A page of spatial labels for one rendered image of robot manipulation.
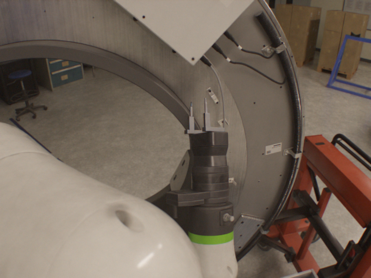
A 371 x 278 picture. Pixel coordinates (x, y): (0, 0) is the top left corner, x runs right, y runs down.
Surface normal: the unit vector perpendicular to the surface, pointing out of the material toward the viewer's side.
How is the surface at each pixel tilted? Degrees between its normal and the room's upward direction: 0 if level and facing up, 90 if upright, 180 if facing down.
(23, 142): 32
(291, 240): 0
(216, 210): 56
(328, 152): 0
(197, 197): 62
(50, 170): 22
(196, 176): 67
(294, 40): 90
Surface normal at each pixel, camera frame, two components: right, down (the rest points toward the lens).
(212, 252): -0.02, -0.14
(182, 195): 0.21, -0.07
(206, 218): -0.25, -0.06
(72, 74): 0.77, 0.33
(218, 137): 0.57, -0.07
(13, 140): 0.31, -0.93
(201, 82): 0.18, 0.50
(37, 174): 0.09, -0.93
